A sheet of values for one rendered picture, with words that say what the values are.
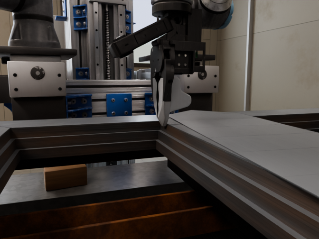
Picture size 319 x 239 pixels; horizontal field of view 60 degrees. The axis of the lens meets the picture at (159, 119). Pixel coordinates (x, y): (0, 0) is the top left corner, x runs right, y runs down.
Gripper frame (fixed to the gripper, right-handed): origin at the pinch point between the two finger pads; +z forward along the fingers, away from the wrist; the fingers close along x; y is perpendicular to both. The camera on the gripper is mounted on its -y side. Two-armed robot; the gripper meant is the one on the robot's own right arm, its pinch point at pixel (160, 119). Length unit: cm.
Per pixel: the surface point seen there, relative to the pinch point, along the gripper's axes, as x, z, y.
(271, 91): 261, 9, 245
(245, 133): -13.0, 0.6, 9.4
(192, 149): -13.0, 2.5, 0.7
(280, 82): 248, -4, 247
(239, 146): -20.0, 0.7, 3.7
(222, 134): -13.2, 0.7, 5.3
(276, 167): -28.0, 0.6, 2.2
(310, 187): -32.8, 0.6, 1.2
